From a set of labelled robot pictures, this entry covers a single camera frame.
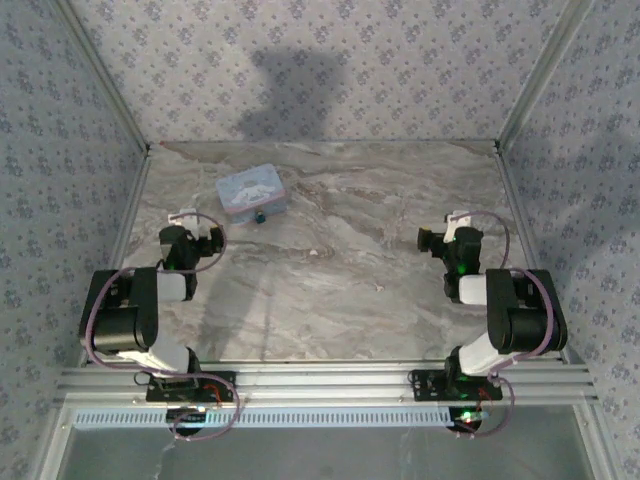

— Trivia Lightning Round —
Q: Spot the pastel blue cartoon tin box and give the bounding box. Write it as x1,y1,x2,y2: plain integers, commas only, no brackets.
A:
214,162,289,229

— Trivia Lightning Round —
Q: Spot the black controller board with LED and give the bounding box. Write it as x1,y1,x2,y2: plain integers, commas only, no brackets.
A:
447,407,487,435
166,405,210,434

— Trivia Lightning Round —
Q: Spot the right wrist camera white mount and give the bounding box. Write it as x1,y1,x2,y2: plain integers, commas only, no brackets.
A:
444,209,474,242

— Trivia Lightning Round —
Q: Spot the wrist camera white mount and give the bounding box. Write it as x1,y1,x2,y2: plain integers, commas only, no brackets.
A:
444,209,474,242
167,207,211,239

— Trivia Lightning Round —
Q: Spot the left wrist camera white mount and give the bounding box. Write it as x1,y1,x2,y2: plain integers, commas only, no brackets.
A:
167,207,211,239

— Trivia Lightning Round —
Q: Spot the aluminium table side rail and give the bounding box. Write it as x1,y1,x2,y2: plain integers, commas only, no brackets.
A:
494,147,585,367
79,147,154,369

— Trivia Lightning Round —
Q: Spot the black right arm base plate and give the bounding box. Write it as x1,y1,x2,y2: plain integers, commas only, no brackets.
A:
410,368,504,403

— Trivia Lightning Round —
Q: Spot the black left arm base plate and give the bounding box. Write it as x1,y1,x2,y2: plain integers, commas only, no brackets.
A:
144,369,237,403

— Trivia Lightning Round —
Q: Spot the wide aluminium mounting rail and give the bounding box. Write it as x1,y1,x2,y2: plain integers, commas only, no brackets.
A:
54,363,599,407

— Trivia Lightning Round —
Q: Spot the aluminium frame post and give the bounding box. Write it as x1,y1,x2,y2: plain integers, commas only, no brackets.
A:
52,0,154,156
495,0,597,154

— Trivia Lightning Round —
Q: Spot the white slotted cable duct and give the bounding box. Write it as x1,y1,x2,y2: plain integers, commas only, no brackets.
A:
73,407,451,430

